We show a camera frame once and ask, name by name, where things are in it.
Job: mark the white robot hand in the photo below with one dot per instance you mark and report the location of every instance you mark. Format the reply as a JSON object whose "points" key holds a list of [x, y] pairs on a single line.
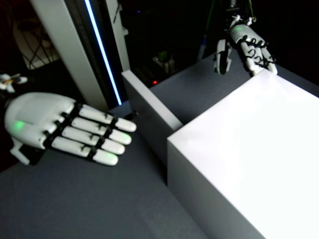
{"points": [[32, 112], [240, 32]]}

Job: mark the large white box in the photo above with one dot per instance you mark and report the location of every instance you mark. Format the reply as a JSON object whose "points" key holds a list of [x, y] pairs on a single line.
{"points": [[244, 129]]}

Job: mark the blue and white bottle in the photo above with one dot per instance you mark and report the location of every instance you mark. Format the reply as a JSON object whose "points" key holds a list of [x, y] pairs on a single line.
{"points": [[202, 48]]}

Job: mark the white upright column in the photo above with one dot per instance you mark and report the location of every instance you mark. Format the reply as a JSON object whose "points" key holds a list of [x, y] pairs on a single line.
{"points": [[62, 37]]}

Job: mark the white device with green top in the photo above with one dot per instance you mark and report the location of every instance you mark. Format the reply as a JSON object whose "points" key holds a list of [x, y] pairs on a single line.
{"points": [[165, 63]]}

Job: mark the blue-white light strip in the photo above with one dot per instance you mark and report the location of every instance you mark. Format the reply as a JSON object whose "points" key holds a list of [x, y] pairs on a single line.
{"points": [[102, 49]]}

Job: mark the grey table cloth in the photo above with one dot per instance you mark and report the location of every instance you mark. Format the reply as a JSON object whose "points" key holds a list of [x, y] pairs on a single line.
{"points": [[74, 199]]}

